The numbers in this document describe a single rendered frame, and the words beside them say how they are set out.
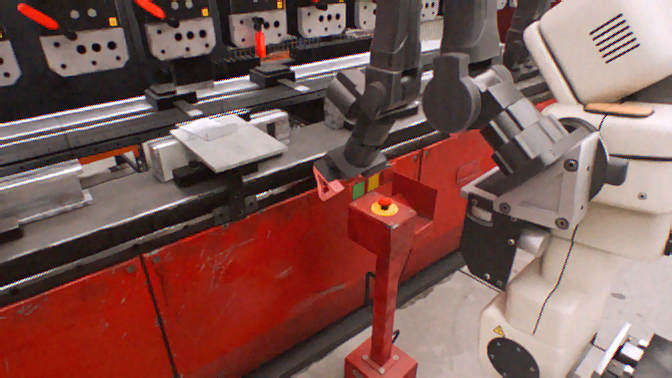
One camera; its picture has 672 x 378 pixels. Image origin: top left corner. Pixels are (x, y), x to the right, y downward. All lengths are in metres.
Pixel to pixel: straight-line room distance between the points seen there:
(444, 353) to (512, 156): 1.40
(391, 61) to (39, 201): 0.83
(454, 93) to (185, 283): 0.89
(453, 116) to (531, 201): 0.14
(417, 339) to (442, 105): 1.43
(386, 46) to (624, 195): 0.37
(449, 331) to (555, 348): 1.12
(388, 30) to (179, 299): 0.89
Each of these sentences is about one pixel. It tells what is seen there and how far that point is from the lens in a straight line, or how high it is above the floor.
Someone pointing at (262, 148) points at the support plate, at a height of 1.00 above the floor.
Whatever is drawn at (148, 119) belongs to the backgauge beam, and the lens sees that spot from 1.41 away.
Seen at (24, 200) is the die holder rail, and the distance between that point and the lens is 1.15.
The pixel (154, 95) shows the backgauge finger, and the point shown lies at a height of 1.02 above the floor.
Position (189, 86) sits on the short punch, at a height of 1.09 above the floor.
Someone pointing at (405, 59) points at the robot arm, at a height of 1.27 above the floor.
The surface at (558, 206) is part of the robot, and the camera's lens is 0.58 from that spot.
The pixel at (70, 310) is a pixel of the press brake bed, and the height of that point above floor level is 0.70.
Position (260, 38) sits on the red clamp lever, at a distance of 1.15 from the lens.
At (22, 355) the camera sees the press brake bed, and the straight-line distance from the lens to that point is 1.22.
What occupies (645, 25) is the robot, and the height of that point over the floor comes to 1.33.
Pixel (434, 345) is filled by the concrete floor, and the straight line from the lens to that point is 1.90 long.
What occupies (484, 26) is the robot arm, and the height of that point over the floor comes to 1.33.
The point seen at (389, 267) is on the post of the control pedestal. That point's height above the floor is 0.57.
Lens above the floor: 1.42
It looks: 31 degrees down
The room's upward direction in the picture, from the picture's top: straight up
